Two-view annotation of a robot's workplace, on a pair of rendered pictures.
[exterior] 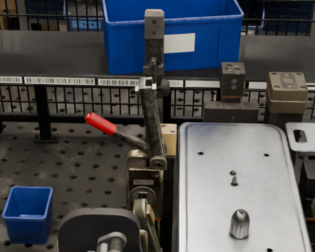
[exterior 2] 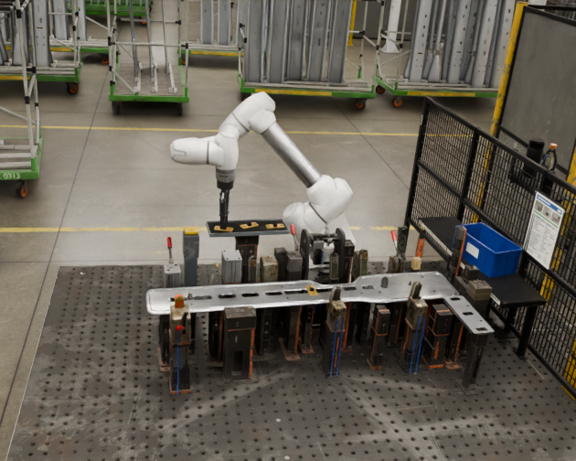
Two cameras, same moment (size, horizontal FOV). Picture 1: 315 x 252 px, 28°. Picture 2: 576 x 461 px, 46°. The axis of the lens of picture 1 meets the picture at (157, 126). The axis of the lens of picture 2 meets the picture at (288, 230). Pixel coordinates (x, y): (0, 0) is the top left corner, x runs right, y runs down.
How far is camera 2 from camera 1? 2.68 m
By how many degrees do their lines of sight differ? 62
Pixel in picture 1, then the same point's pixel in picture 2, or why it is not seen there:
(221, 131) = (441, 281)
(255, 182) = not seen: hidden behind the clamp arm
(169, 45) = (470, 250)
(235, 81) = (467, 272)
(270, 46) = (518, 285)
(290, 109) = (471, 294)
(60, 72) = (442, 239)
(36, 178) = not seen: hidden behind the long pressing
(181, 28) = (475, 244)
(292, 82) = (479, 284)
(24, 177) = not seen: hidden behind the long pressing
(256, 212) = (397, 289)
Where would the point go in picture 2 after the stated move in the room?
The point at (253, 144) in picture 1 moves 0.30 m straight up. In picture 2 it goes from (438, 288) to (450, 228)
